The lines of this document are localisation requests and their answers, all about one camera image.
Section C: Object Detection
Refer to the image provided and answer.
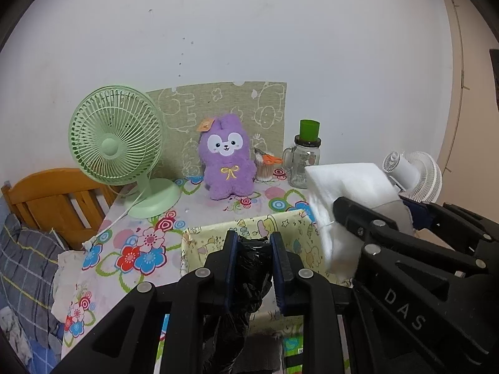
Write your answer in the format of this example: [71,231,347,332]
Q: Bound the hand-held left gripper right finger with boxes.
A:
[270,232,375,374]

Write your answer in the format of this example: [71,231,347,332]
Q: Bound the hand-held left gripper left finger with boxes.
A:
[52,230,238,374]

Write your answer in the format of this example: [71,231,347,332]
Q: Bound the blue bedding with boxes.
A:
[0,308,65,374]

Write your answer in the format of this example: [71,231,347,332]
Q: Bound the purple plush toy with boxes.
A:
[197,113,258,201]

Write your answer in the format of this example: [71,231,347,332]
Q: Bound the green desk fan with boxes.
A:
[68,84,182,219]

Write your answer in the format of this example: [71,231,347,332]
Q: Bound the white fan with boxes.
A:
[382,150,443,203]

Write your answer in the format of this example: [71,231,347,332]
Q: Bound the beige door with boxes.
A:
[434,0,499,172]

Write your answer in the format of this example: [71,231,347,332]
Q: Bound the glass mason jar mug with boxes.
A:
[281,134,322,189]

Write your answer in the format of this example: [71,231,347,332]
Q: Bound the orange handled scissors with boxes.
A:
[255,149,283,165]

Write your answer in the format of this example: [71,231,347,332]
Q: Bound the grey white fleece cloth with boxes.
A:
[304,161,416,283]

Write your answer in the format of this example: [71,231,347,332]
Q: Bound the green cartoon printed board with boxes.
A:
[146,81,288,182]

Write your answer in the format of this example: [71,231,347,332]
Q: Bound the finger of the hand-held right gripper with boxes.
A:
[333,196,490,277]
[401,199,499,254]

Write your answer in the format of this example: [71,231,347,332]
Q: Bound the white fan cable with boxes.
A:
[82,191,145,250]

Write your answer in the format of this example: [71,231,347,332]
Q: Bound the black plastic bag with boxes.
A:
[201,236,283,374]

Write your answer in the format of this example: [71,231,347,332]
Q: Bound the plaid blanket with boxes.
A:
[0,214,67,343]

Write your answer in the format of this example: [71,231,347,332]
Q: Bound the yellow cartoon fabric storage box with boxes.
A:
[180,208,332,333]

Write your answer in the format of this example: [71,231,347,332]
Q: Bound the wooden bed headboard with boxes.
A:
[0,167,118,250]

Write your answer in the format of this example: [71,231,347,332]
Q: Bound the green plastic cup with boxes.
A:
[299,119,322,141]

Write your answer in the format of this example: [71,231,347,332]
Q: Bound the cotton swab container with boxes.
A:
[254,154,278,182]

